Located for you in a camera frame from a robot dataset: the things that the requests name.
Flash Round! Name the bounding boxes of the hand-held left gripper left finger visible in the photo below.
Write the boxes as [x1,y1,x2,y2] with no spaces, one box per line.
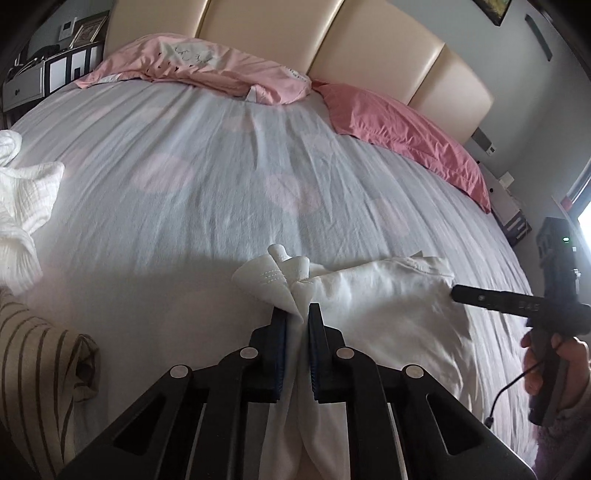
[58,305,289,480]

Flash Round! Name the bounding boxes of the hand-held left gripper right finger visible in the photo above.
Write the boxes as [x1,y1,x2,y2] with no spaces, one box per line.
[307,303,536,480]

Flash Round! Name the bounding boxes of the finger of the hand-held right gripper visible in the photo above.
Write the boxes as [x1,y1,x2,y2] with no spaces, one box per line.
[451,284,591,333]

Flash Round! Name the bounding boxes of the white shirt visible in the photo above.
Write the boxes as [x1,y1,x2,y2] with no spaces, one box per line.
[231,244,478,480]

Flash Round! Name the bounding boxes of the person's right forearm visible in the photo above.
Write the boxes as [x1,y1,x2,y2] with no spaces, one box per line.
[533,406,591,480]

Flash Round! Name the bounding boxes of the person's right hand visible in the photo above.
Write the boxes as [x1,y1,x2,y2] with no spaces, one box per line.
[521,333,591,411]

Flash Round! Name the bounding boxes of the white bedside table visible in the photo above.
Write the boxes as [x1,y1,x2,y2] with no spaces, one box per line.
[480,159,532,243]

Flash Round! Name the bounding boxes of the plain pink pillow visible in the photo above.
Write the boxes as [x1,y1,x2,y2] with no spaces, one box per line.
[311,80,492,214]

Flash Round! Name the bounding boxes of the brown striped pants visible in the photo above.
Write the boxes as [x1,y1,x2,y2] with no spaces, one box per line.
[0,300,102,480]

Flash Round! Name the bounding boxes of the cream padded headboard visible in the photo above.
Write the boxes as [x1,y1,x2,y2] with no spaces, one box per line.
[105,0,495,146]

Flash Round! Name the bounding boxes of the white muslin blanket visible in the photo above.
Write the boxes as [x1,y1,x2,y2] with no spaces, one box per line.
[0,129,65,296]

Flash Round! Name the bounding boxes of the light pink printed pillow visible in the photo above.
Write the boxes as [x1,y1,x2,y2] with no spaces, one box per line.
[74,33,312,106]

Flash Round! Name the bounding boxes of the black and white shelf unit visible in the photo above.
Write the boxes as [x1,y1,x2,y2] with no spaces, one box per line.
[44,41,105,95]

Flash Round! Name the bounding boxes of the white drawer box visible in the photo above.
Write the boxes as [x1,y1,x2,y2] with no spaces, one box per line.
[2,62,47,112]

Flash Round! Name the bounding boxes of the black cable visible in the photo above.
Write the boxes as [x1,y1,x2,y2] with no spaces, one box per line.
[485,364,536,428]

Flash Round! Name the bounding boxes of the framed wall picture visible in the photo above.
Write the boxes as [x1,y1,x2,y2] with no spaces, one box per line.
[475,0,513,26]

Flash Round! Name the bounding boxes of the picture frame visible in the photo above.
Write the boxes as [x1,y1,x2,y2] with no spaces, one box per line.
[69,16,109,49]

